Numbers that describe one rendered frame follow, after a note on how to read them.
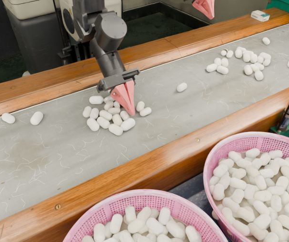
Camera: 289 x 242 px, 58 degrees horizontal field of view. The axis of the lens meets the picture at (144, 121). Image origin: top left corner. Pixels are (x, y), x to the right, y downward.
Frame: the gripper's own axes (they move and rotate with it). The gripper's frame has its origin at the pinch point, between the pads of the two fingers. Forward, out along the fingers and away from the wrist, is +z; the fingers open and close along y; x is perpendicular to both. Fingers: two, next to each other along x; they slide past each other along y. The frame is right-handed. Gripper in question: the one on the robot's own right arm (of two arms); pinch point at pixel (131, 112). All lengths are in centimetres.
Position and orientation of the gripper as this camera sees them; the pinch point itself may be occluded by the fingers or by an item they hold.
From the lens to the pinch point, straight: 63.1
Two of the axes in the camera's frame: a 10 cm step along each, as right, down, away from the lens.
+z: 4.1, 9.1, -0.7
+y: 8.6, -3.5, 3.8
